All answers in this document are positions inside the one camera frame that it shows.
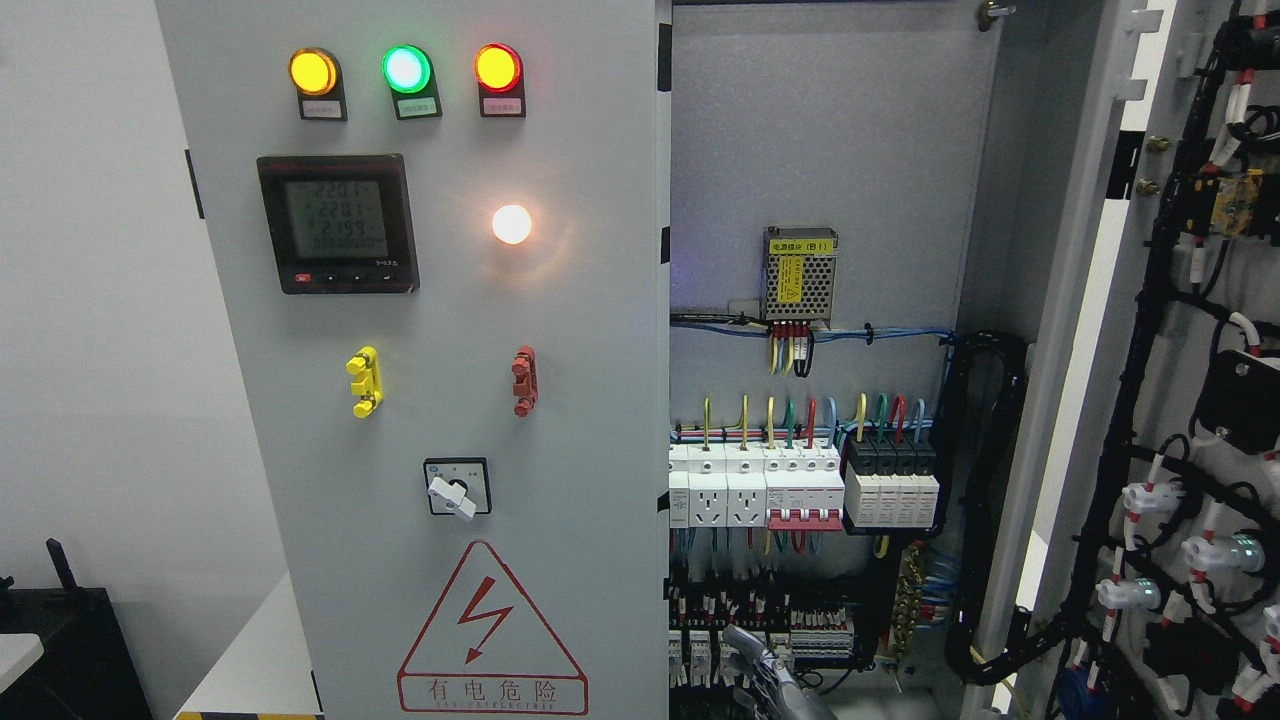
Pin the dark grey robot right hand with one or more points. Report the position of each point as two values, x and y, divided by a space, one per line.
774 692

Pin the grey cabinet door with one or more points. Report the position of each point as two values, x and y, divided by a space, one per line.
575 483
1122 564

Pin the lower relay terminal row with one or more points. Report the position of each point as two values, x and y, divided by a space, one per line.
805 622

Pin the brass terminal bar right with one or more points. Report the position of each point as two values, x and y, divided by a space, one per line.
907 601

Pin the white socket breaker row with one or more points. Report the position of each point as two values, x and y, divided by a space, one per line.
755 486

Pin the black white surge protector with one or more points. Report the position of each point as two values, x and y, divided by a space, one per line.
890 486

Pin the red electrical warning sticker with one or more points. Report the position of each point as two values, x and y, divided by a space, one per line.
487 649

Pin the red terminal connector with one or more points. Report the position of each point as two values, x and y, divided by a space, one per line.
525 380

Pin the metal mesh power supply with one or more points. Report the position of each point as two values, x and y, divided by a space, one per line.
799 267

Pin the yellow terminal connector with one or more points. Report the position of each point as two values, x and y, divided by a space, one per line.
366 381

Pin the white glowing indicator light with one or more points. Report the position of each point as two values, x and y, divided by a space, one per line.
512 224

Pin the black digital power meter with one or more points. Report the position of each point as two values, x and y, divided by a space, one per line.
340 223

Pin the red indicator light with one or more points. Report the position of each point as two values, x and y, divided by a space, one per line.
499 72

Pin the black box on floor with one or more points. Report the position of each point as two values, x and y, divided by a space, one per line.
82 667

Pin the green indicator light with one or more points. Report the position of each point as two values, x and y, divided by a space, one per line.
411 78

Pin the yellow indicator light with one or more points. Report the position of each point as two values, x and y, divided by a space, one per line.
318 80

